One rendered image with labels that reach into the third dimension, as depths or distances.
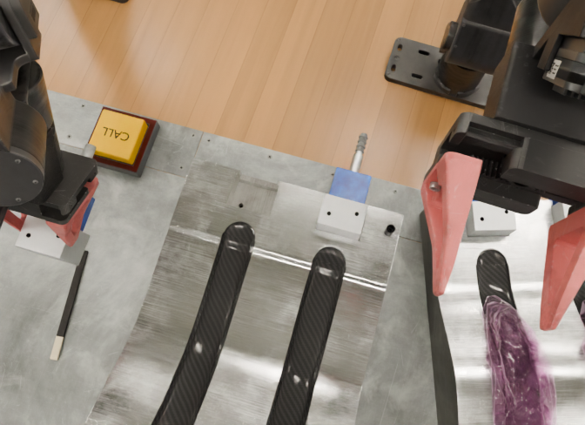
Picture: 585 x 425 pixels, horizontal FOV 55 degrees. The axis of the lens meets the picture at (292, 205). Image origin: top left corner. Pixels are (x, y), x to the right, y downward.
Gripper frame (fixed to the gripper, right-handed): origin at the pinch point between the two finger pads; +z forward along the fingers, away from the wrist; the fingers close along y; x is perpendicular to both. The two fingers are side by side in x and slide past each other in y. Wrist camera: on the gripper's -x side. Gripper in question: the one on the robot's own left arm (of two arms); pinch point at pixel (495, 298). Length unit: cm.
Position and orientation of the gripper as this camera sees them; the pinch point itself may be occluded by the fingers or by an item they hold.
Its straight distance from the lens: 34.6
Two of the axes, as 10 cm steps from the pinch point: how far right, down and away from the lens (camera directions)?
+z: -3.1, 9.2, -2.5
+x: 0.1, 2.6, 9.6
